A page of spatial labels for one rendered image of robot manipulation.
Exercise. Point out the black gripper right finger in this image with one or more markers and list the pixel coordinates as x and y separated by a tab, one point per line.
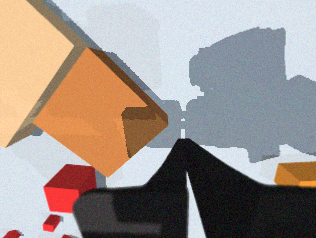
233	205

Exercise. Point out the brown flat bar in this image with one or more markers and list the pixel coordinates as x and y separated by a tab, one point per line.
296	173

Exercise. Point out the tan flat board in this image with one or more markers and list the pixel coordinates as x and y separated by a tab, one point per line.
37	51

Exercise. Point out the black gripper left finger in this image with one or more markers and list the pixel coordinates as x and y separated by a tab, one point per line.
159	207

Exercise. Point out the orange square block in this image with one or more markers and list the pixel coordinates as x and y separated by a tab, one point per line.
99	113

